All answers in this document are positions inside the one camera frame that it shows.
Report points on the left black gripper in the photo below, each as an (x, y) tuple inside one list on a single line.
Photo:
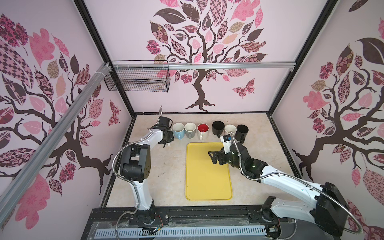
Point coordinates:
[(170, 138)]

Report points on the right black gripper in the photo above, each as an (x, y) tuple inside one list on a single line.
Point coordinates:
[(221, 154)]

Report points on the light blue mug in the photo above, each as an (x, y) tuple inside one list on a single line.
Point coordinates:
[(178, 130)]

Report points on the grey mug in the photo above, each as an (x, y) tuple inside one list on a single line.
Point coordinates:
[(190, 130)]

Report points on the cream white mug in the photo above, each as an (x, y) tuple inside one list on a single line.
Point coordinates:
[(203, 131)]

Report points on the dark green white-bottom mug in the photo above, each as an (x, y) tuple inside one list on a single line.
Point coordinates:
[(218, 128)]

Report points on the pale pink mug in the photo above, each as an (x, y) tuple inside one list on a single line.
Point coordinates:
[(230, 129)]

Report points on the black mug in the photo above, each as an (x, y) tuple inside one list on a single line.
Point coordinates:
[(241, 133)]

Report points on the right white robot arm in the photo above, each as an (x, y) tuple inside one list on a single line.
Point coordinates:
[(322, 205)]

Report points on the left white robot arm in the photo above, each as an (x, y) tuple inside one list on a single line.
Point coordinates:
[(136, 160)]

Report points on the yellow tray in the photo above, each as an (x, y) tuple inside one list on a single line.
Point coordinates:
[(204, 180)]

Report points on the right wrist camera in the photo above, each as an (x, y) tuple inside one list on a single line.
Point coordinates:
[(227, 141)]

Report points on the black wire basket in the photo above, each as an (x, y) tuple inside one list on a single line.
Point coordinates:
[(139, 76)]

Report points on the back aluminium rail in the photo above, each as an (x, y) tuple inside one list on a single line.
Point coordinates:
[(202, 66)]

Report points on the aluminium rail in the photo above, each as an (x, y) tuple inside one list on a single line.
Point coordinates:
[(23, 180), (202, 66)]

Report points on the white slotted cable duct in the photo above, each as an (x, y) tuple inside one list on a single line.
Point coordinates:
[(135, 233)]

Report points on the black base frame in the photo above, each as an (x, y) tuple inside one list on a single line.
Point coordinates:
[(196, 216)]

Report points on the left aluminium rail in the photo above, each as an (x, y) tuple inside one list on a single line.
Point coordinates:
[(23, 180)]

